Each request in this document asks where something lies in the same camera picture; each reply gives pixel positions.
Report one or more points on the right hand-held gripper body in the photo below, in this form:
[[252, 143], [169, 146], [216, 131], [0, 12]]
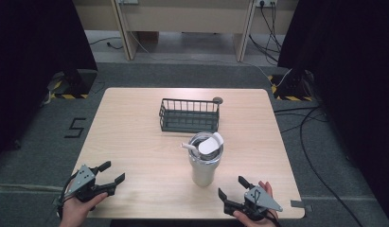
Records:
[[259, 201]]

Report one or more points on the beige wooden desk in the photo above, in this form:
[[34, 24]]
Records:
[[185, 15]]

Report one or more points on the person's left hand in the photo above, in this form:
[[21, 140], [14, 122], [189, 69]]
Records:
[[76, 208]]

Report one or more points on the small dark round disc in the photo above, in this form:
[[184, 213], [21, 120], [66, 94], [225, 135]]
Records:
[[218, 100]]

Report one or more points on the grey tape strip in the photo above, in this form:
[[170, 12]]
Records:
[[302, 205]]

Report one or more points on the white tumbler cup with straw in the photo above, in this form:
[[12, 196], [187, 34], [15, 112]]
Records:
[[204, 157]]

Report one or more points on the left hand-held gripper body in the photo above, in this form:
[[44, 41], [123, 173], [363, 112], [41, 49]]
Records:
[[82, 180]]

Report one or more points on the white wall power socket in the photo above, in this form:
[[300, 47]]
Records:
[[266, 3]]

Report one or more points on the dark curtain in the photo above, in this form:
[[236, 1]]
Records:
[[31, 63], [353, 78]]

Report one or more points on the black stand base hazard tape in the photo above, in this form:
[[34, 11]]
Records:
[[293, 88], [74, 85]]

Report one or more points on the person's right hand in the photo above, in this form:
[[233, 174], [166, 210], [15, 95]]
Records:
[[267, 189]]

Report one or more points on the grey wall socket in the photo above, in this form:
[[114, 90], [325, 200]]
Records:
[[128, 1]]

